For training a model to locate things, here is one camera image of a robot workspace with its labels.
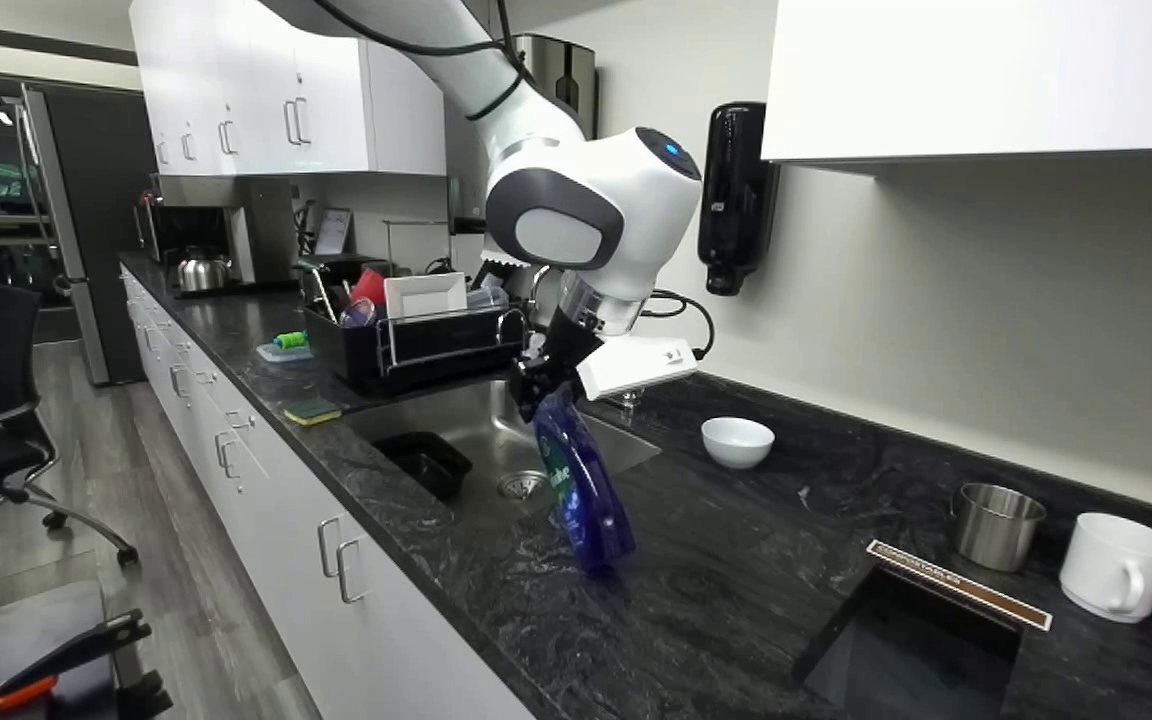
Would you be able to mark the black office chair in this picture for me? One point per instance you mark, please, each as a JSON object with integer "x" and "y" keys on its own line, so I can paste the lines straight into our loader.
{"x": 25, "y": 451}

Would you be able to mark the white upper cabinet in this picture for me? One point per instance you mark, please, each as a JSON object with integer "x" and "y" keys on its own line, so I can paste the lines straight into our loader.
{"x": 958, "y": 79}

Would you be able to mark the black coffee maker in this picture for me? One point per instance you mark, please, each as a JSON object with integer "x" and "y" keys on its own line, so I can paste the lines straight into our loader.
{"x": 193, "y": 247}

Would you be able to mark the green sponge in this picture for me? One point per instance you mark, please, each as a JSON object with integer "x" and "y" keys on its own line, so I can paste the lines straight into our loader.
{"x": 286, "y": 351}

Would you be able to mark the stainless steel sink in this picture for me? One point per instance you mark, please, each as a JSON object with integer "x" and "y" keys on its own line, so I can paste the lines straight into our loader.
{"x": 458, "y": 442}

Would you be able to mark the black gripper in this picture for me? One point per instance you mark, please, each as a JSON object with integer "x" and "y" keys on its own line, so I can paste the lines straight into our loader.
{"x": 565, "y": 320}

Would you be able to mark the white lower cabinets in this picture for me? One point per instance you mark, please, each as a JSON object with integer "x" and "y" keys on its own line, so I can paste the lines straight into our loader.
{"x": 356, "y": 631}

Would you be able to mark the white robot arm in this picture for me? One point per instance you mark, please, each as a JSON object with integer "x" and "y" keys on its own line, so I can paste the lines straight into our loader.
{"x": 600, "y": 213}

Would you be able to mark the black dish rack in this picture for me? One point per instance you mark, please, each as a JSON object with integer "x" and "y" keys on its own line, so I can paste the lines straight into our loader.
{"x": 381, "y": 331}

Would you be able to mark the small white bowl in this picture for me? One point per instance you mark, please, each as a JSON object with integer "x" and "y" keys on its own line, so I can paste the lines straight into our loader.
{"x": 737, "y": 442}

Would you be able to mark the blue dish soap bottle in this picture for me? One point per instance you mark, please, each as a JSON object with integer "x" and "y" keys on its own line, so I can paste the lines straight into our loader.
{"x": 591, "y": 510}

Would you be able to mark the black wall soap dispenser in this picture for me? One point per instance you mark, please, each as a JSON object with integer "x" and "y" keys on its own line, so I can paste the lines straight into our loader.
{"x": 737, "y": 197}

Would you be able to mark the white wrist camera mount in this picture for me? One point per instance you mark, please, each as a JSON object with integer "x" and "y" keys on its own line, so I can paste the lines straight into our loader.
{"x": 632, "y": 360}

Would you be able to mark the small steel cup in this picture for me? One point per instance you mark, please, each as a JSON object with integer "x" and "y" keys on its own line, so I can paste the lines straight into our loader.
{"x": 996, "y": 526}

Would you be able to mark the black countertop trash opening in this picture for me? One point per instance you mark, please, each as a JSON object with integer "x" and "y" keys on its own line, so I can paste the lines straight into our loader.
{"x": 916, "y": 643}

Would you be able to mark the white mug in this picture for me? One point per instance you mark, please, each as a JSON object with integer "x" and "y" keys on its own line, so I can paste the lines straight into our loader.
{"x": 1108, "y": 566}

